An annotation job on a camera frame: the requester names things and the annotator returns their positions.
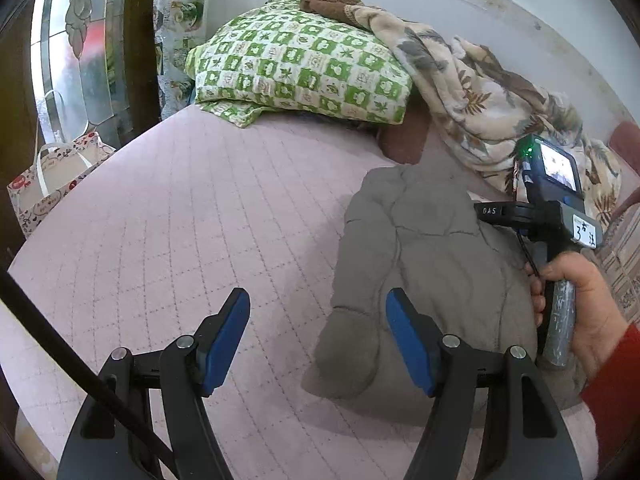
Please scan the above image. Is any pink quilted mattress cover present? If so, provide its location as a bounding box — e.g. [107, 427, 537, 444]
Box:
[0, 102, 601, 480]

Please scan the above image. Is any floral fabric behind pillow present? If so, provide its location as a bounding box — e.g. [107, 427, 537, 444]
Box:
[152, 0, 208, 120]

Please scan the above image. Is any white patterned paper bag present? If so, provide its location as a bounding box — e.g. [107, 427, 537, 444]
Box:
[6, 131, 115, 238]

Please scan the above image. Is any brown cloth on pillow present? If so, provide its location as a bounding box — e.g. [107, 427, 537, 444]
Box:
[299, 0, 363, 27]

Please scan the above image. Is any striped floral sofa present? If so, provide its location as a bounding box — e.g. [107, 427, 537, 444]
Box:
[587, 122, 639, 322]

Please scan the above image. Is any green white checked pillow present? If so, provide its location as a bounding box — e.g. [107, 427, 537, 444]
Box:
[186, 0, 412, 128]

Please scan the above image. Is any person's right hand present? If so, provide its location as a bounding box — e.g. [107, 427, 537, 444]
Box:
[525, 252, 629, 380]

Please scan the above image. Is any grey quilted puffer jacket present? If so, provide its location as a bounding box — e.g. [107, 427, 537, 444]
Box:
[300, 164, 587, 428]

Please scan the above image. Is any black cable near lens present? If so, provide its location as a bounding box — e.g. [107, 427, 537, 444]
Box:
[0, 266, 179, 476]

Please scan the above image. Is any red sleeve forearm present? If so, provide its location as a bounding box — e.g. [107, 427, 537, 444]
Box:
[582, 324, 640, 471]

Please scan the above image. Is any camera with lit screen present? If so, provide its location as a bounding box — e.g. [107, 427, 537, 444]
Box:
[513, 133, 585, 212]

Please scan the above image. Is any stained glass door panel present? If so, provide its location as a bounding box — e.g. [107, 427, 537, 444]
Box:
[30, 0, 134, 148]

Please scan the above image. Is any floral beige blanket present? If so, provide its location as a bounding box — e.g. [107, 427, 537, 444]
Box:
[345, 6, 622, 226]

